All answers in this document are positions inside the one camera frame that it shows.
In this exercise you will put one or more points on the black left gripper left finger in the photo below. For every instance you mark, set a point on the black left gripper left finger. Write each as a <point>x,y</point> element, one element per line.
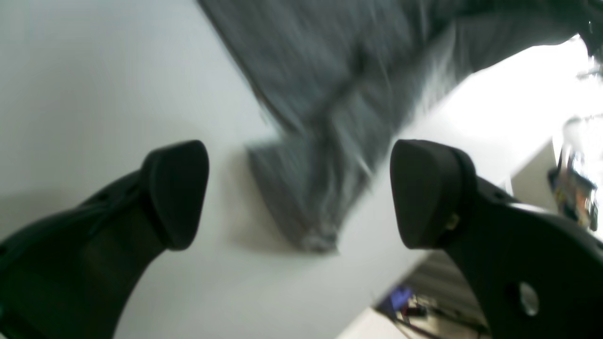
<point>70,275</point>

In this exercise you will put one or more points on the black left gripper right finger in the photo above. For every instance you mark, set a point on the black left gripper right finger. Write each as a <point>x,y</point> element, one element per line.
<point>535,275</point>

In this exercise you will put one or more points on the grey T-shirt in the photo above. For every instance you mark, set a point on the grey T-shirt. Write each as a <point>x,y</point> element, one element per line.
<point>342,78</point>

